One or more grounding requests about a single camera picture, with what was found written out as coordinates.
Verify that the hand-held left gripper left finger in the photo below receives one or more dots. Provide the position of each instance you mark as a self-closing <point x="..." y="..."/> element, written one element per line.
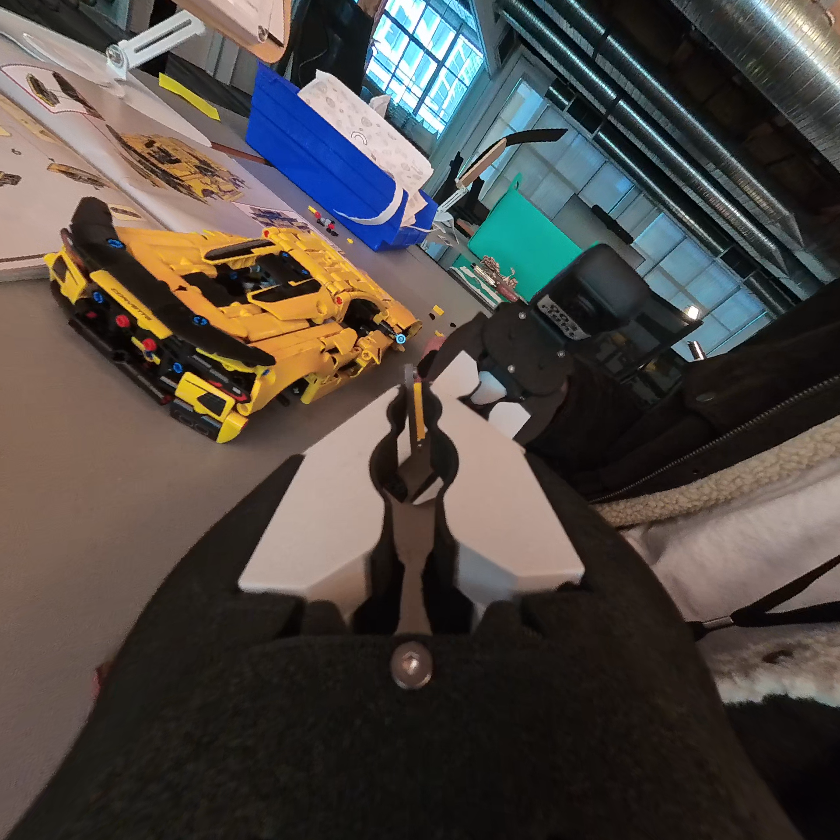
<point x="315" y="525"/>

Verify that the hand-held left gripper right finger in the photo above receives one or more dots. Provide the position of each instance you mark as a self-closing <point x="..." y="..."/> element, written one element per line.
<point x="512" y="525"/>

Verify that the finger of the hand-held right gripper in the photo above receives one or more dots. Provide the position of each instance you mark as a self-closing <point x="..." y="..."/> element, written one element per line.
<point x="513" y="420"/>
<point x="456" y="377"/>

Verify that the yellow printed tile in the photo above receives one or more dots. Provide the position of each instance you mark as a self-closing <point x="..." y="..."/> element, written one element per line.
<point x="418" y="413"/>

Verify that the black panel desk lamp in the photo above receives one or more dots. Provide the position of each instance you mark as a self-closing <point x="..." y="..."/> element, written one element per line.
<point x="485" y="157"/>

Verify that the grey desk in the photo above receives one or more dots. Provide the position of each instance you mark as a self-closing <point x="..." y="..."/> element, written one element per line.
<point x="98" y="492"/>

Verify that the person's right hand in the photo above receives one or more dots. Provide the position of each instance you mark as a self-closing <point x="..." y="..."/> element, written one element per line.
<point x="434" y="346"/>

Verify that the teal board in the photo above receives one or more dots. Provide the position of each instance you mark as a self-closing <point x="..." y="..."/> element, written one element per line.
<point x="525" y="236"/>

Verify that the small loose red black pieces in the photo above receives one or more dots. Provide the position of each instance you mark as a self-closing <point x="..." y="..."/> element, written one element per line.
<point x="323" y="220"/>

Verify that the yellow toy brick car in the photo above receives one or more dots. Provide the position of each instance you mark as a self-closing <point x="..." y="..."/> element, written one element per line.
<point x="229" y="315"/>

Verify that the white patterned paper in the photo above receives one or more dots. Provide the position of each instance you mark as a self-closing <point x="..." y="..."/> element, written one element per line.
<point x="367" y="124"/>

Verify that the blue plastic bin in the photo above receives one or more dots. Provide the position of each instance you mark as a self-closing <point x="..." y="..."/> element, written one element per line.
<point x="308" y="151"/>

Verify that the window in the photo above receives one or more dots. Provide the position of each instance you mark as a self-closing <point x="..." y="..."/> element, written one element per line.
<point x="426" y="59"/>

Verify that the yellow paper strip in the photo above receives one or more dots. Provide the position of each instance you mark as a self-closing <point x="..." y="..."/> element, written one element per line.
<point x="187" y="95"/>

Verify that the instruction booklet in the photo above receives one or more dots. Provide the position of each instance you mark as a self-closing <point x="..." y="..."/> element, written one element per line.
<point x="39" y="197"/>

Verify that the silver ventilation duct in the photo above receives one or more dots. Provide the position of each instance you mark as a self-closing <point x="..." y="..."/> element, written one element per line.
<point x="774" y="65"/>

